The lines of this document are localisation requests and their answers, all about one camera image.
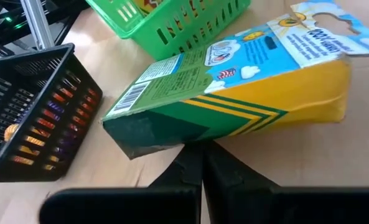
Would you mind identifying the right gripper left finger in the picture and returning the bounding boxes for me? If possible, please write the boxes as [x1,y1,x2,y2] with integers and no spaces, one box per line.
[39,141,203,224]

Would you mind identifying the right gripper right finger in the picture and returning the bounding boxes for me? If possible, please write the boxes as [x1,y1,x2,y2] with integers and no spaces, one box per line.
[202,141,369,224]

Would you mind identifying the yellow coil wrist keychain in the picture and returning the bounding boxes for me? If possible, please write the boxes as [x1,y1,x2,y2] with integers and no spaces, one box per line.
[3,123,20,142]

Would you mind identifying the black plastic slotted basket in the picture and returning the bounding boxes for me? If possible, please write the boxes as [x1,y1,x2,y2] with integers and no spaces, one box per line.
[0,42,104,185]

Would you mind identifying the green plastic slotted basket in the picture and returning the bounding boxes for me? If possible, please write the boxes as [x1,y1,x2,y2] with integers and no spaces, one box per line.
[85,0,253,62]

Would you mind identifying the black metal table frame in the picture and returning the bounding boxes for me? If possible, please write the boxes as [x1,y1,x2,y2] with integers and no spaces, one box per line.
[44,0,90,47]

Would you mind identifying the silver aluminium post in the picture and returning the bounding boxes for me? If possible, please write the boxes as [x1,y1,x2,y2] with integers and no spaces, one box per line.
[19,0,55,51]

